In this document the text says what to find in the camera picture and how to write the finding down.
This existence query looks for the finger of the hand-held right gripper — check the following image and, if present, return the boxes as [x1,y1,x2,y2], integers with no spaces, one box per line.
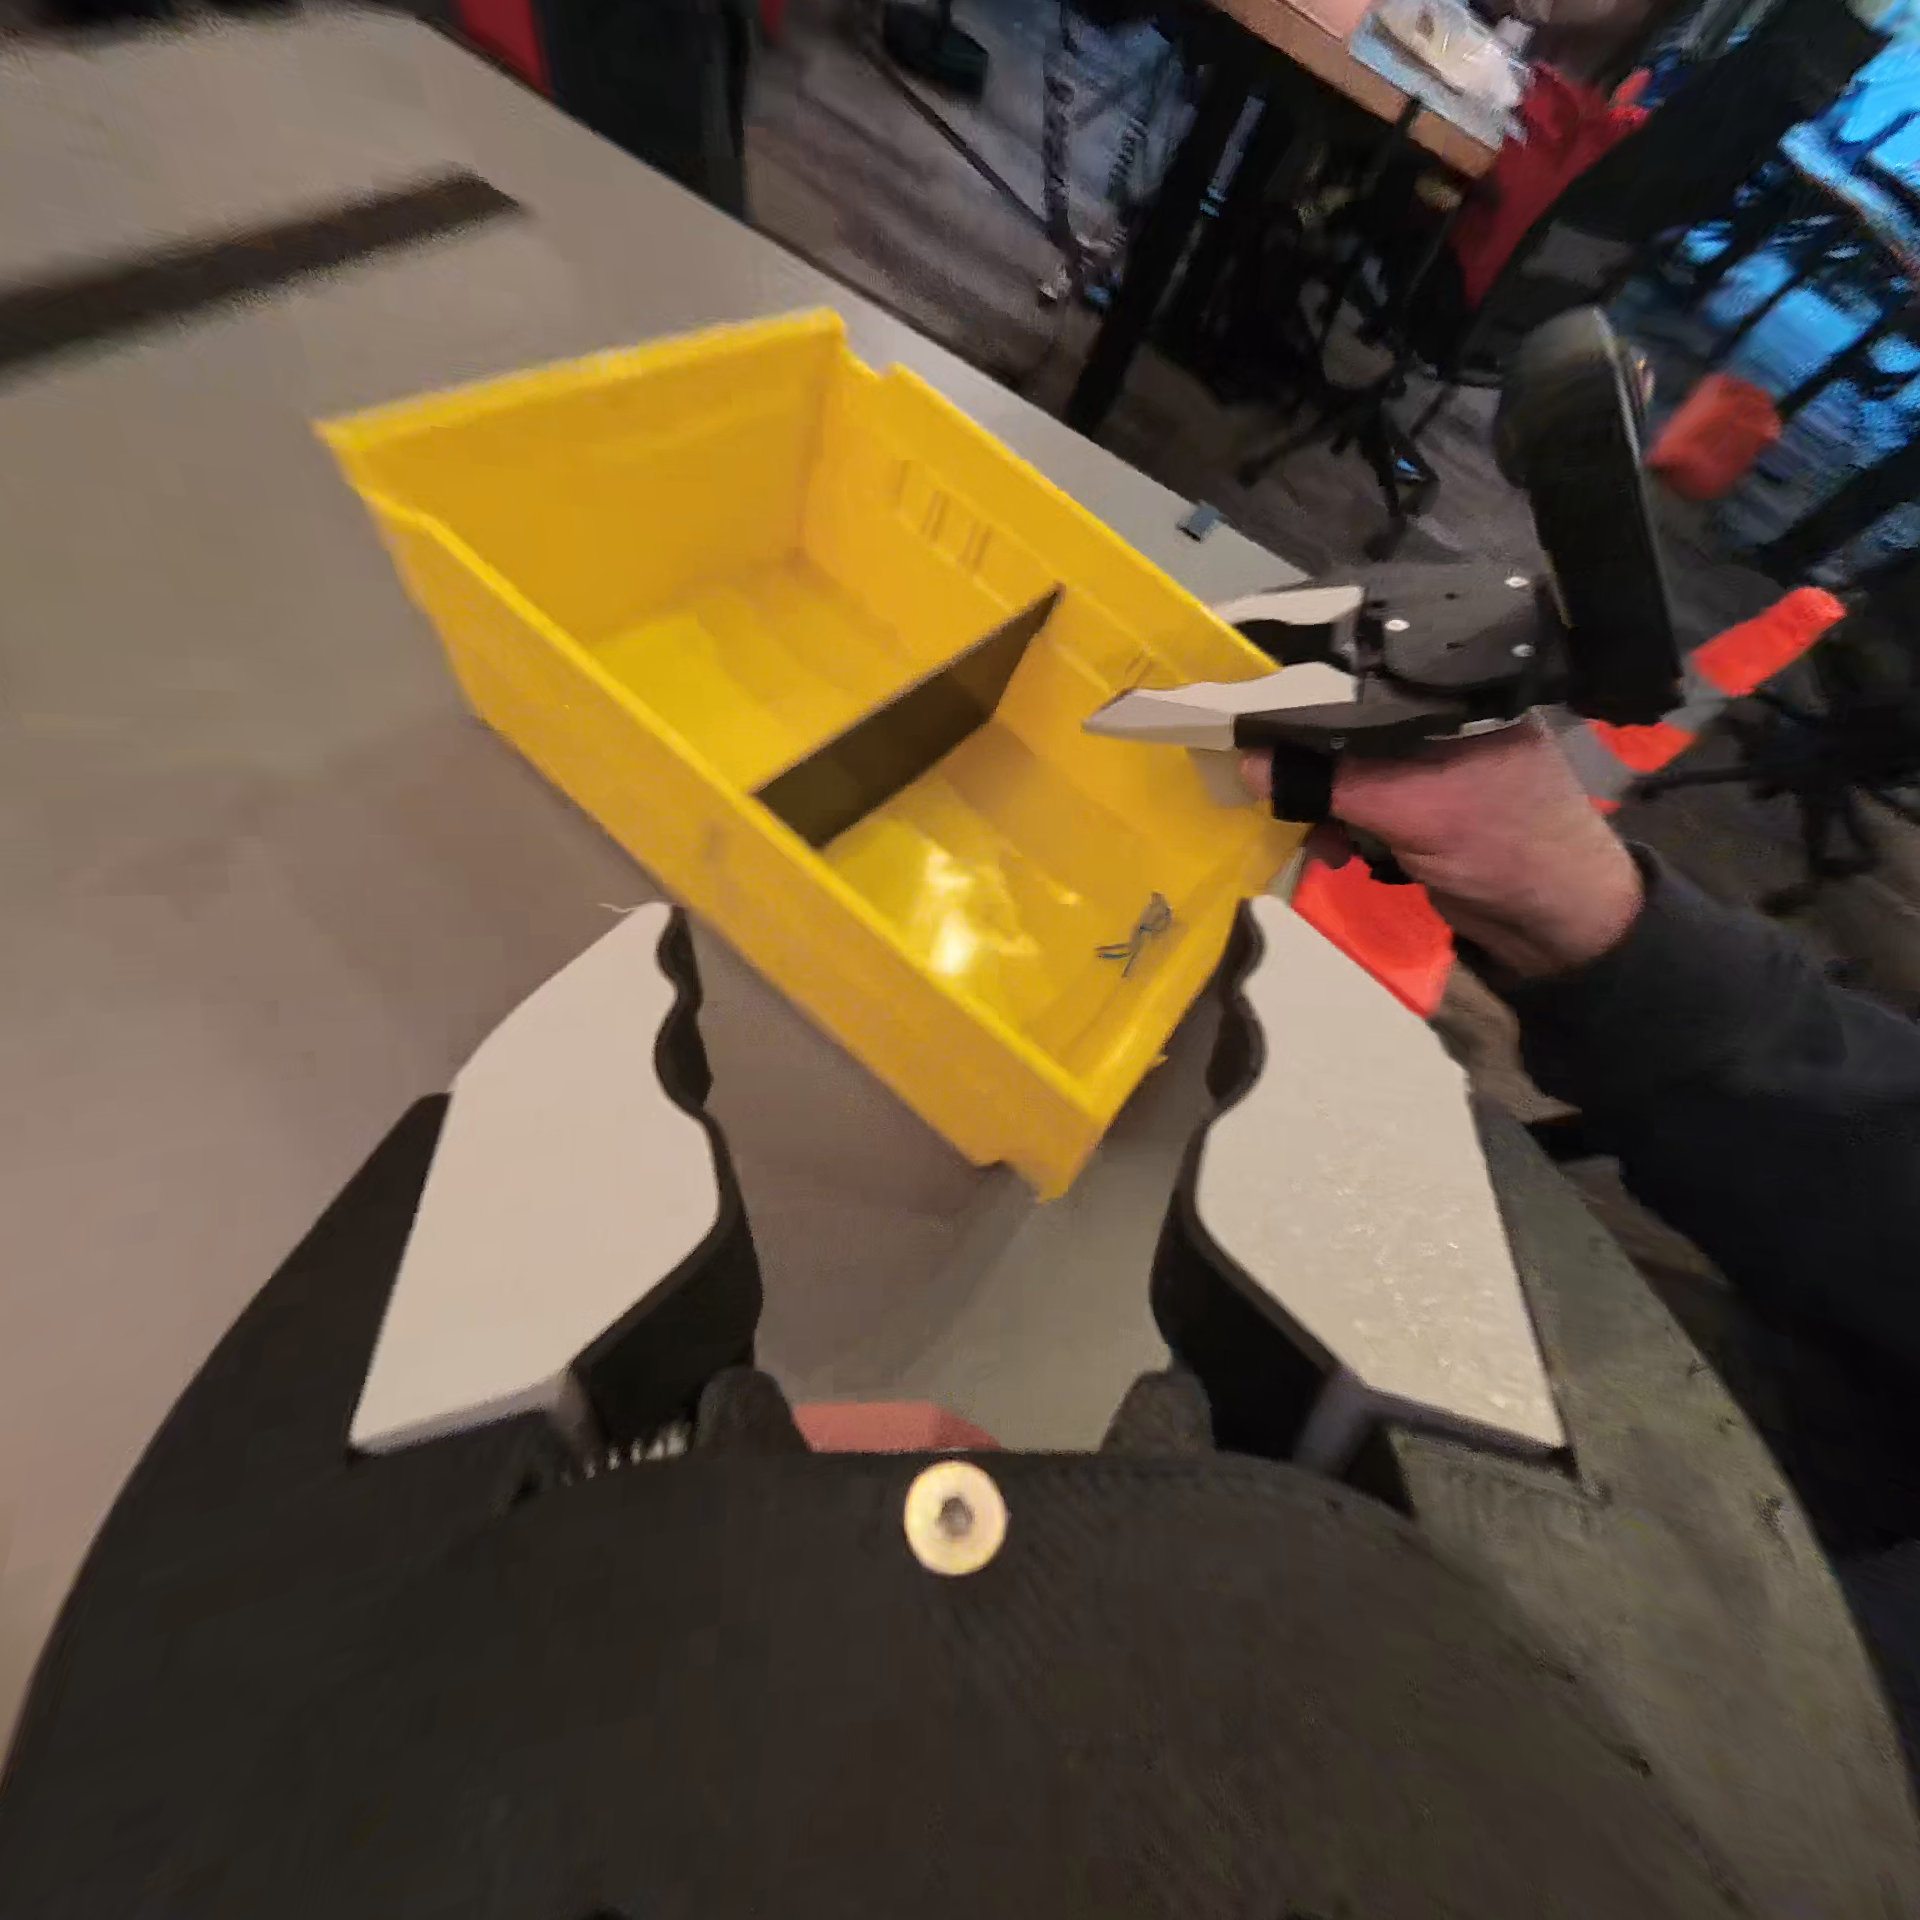
[1208,581,1369,670]
[1079,663,1361,756]

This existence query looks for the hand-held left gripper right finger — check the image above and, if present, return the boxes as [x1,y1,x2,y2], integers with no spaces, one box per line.
[1151,894,1570,1474]

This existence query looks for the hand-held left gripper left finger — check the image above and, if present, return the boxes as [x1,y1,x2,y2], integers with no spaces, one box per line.
[348,900,764,1464]

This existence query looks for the yellow bin with black divider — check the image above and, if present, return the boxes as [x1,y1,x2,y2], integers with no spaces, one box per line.
[313,308,1307,1203]

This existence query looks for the person's right forearm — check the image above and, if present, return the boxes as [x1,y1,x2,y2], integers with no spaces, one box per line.
[1497,845,1920,1351]

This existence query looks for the person's right hand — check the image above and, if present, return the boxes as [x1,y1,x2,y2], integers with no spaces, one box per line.
[1238,719,1643,978]

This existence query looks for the small blue twist tie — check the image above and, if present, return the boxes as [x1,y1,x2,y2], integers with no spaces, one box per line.
[1093,893,1179,980]

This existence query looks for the orange traffic cone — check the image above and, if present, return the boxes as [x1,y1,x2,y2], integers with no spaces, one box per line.
[1286,584,1850,1019]

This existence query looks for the red garment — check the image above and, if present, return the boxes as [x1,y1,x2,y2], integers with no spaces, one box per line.
[1445,59,1653,309]

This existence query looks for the wooden table with black legs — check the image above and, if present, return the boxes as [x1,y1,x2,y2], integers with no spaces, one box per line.
[1064,0,1518,438]

